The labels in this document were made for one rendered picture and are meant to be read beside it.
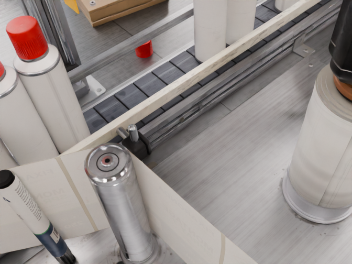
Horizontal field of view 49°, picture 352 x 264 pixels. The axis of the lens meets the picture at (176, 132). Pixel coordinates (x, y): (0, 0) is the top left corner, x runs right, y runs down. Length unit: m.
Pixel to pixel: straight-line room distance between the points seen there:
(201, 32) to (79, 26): 0.33
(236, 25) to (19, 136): 0.38
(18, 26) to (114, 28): 0.42
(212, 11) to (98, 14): 0.32
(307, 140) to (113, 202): 0.20
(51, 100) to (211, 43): 0.27
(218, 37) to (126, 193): 0.36
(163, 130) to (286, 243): 0.24
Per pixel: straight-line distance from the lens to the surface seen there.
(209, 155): 0.53
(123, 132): 0.53
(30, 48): 0.43
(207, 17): 0.59
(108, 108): 0.60
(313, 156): 0.41
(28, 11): 0.62
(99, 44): 0.80
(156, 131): 0.59
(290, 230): 0.49
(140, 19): 0.85
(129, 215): 0.35
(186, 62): 0.66
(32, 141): 0.49
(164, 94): 0.56
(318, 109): 0.37
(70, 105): 0.49
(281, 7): 0.76
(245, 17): 0.65
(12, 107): 0.45
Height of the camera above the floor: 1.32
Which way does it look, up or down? 52 degrees down
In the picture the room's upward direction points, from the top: 6 degrees counter-clockwise
